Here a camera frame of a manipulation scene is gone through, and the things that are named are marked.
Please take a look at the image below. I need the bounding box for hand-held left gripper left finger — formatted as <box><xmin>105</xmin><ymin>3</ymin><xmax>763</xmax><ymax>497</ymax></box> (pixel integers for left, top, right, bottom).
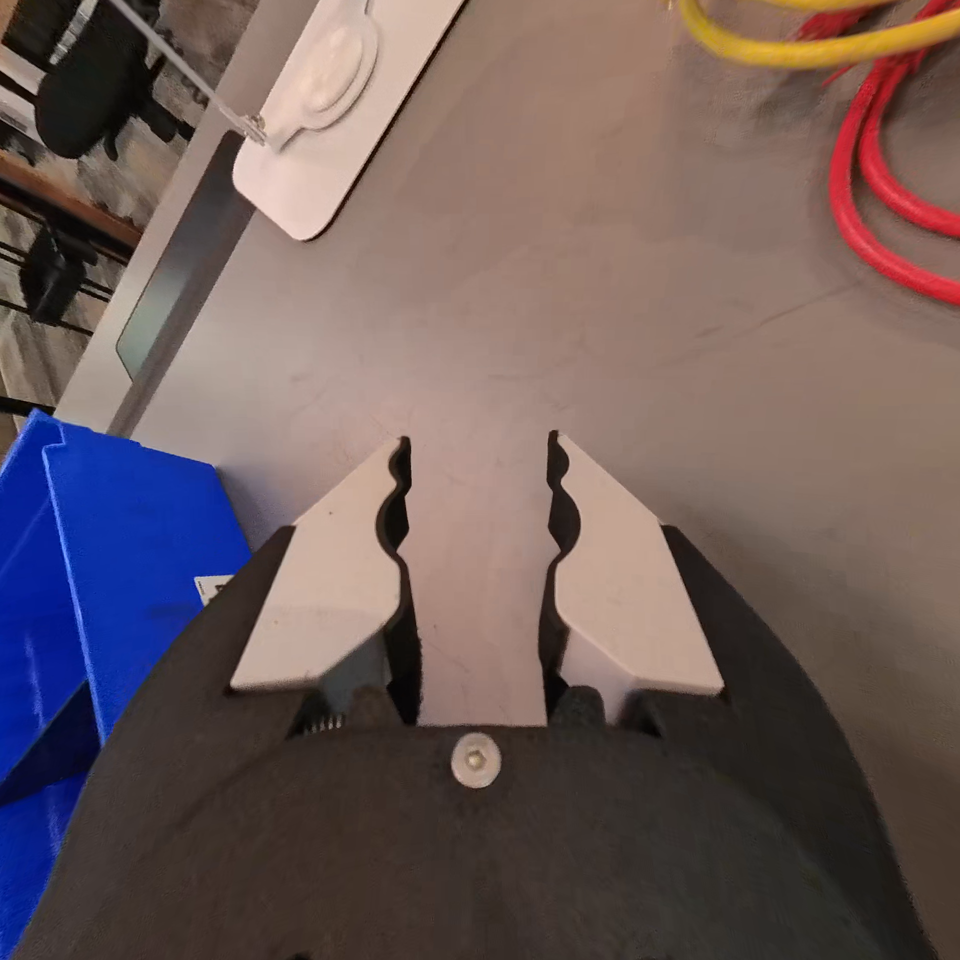
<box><xmin>228</xmin><ymin>435</ymin><xmax>421</xmax><ymax>725</ymax></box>

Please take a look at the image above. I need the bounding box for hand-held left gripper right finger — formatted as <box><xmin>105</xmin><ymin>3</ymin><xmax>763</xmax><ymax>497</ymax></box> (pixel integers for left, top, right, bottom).
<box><xmin>536</xmin><ymin>429</ymin><xmax>726</xmax><ymax>725</ymax></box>

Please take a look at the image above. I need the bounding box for large blue plastic bin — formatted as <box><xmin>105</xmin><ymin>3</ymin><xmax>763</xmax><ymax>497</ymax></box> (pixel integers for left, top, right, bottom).
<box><xmin>0</xmin><ymin>408</ymin><xmax>252</xmax><ymax>957</ymax></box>

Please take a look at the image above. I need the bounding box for white flat board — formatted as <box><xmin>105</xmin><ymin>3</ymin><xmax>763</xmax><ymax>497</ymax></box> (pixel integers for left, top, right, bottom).
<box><xmin>231</xmin><ymin>0</ymin><xmax>470</xmax><ymax>243</ymax></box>

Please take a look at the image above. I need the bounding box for thin metal rod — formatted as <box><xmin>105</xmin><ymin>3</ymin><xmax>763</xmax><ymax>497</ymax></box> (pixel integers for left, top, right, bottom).
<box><xmin>105</xmin><ymin>0</ymin><xmax>269</xmax><ymax>145</ymax></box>

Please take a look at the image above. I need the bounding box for black office chair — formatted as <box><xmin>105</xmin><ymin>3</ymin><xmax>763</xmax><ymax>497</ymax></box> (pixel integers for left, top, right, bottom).
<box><xmin>33</xmin><ymin>0</ymin><xmax>198</xmax><ymax>162</ymax></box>

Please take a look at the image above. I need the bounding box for red ethernet cable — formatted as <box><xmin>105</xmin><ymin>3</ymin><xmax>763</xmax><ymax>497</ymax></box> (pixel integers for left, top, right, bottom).
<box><xmin>795</xmin><ymin>0</ymin><xmax>960</xmax><ymax>307</ymax></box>

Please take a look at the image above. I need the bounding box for yellow ethernet cable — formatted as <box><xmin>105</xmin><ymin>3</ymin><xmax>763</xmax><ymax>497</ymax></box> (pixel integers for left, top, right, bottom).
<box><xmin>675</xmin><ymin>0</ymin><xmax>960</xmax><ymax>72</ymax></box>

